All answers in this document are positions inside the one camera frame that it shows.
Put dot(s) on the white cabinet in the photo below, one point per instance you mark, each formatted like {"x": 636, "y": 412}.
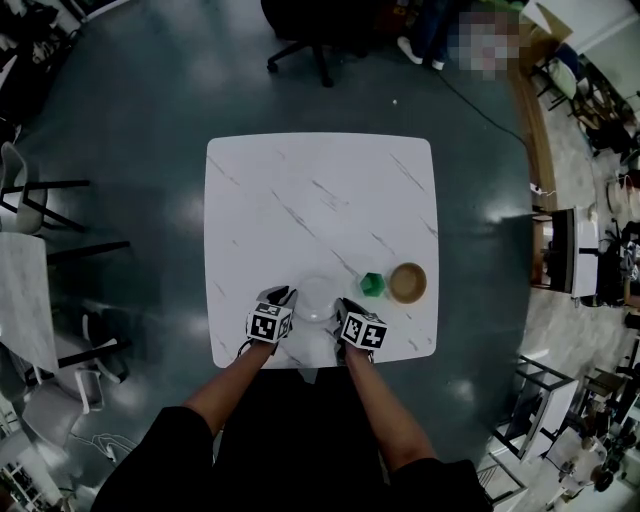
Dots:
{"x": 582, "y": 255}

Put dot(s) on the person's right forearm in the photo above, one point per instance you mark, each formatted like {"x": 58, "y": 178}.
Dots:
{"x": 386, "y": 406}

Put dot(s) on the black office chair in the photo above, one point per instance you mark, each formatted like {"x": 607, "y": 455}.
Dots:
{"x": 315, "y": 30}

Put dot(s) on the grey chair with black legs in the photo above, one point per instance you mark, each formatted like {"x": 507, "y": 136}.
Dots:
{"x": 30, "y": 200}

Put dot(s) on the person's left forearm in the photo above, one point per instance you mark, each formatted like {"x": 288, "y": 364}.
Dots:
{"x": 231, "y": 384}

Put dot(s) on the brown wooden bowl dish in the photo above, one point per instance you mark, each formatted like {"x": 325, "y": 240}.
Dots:
{"x": 408, "y": 283}

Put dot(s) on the person's black clothing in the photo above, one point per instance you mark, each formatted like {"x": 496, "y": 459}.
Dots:
{"x": 280, "y": 450}

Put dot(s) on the clear glass bowl dish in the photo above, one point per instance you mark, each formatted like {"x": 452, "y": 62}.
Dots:
{"x": 315, "y": 300}

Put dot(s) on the white marble side table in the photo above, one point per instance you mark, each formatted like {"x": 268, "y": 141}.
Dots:
{"x": 22, "y": 300}

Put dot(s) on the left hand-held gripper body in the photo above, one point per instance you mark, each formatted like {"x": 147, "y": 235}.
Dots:
{"x": 266, "y": 325}

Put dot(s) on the white armchair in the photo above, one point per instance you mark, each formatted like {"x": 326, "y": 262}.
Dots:
{"x": 75, "y": 385}

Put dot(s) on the white metal frame table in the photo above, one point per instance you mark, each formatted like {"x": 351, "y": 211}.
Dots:
{"x": 545, "y": 410}

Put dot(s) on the green hexagonal cup dish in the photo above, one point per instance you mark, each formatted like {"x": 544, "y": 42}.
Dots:
{"x": 373, "y": 285}

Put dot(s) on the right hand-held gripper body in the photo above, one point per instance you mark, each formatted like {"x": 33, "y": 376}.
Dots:
{"x": 364, "y": 331}

